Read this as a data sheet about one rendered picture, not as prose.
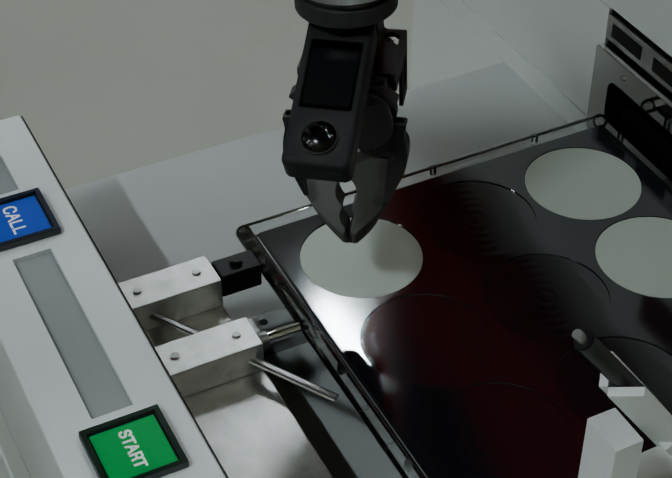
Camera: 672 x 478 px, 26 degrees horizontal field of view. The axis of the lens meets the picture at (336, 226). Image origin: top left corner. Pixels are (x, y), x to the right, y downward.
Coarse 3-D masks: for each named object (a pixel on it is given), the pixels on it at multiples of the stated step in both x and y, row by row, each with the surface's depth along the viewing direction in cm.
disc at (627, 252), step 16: (624, 224) 122; (640, 224) 122; (656, 224) 122; (608, 240) 120; (624, 240) 120; (640, 240) 120; (656, 240) 120; (608, 256) 119; (624, 256) 119; (640, 256) 119; (656, 256) 119; (608, 272) 117; (624, 272) 117; (640, 272) 117; (656, 272) 117; (640, 288) 116; (656, 288) 116
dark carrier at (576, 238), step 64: (448, 192) 125; (512, 192) 125; (448, 256) 119; (512, 256) 119; (576, 256) 119; (320, 320) 113; (384, 320) 113; (448, 320) 113; (512, 320) 113; (576, 320) 113; (640, 320) 113; (384, 384) 108; (448, 384) 108; (512, 384) 108; (576, 384) 108; (448, 448) 103; (512, 448) 103; (576, 448) 103
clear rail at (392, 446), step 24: (240, 240) 121; (264, 264) 118; (288, 288) 115; (288, 312) 115; (312, 336) 111; (336, 360) 109; (360, 384) 108; (360, 408) 106; (384, 432) 104; (408, 456) 102
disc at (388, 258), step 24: (312, 240) 120; (336, 240) 120; (360, 240) 120; (384, 240) 120; (408, 240) 120; (312, 264) 118; (336, 264) 118; (360, 264) 118; (384, 264) 118; (408, 264) 118; (336, 288) 116; (360, 288) 116; (384, 288) 116
